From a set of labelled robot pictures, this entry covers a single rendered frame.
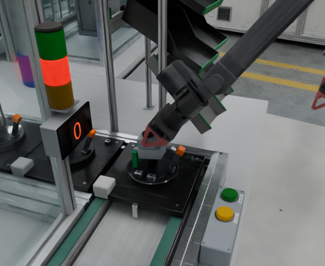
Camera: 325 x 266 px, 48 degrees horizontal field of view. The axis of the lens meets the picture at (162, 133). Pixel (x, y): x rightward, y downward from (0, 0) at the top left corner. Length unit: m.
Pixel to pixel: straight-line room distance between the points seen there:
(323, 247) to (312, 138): 0.52
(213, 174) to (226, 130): 0.40
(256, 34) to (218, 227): 0.44
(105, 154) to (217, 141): 0.45
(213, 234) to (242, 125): 0.67
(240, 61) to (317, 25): 4.17
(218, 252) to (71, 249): 0.33
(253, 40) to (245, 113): 0.75
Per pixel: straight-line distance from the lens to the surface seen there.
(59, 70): 0.69
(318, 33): 4.97
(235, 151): 1.29
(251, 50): 0.80
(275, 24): 0.81
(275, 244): 1.01
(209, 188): 0.99
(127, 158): 1.06
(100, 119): 1.47
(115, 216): 0.96
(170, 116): 0.85
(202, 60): 1.10
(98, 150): 1.10
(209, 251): 0.85
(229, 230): 0.88
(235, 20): 5.17
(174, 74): 0.82
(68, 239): 0.89
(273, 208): 1.11
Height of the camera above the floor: 1.60
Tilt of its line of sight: 33 degrees down
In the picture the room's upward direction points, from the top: straight up
